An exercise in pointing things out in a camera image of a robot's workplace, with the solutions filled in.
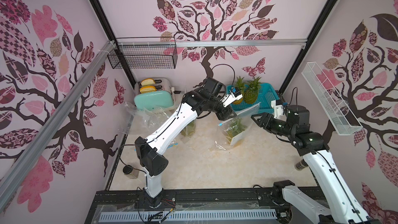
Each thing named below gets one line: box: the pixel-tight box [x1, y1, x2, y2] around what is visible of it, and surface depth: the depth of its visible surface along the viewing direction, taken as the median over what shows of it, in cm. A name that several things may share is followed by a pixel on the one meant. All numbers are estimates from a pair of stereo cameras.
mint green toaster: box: [133, 77, 175, 111], surface depth 100 cm
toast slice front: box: [139, 85, 157, 94], surface depth 97 cm
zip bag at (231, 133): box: [214, 102, 262, 151], surface depth 79 cm
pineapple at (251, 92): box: [243, 76, 263, 105], surface depth 106 cm
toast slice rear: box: [140, 78, 156, 87], surface depth 103 cm
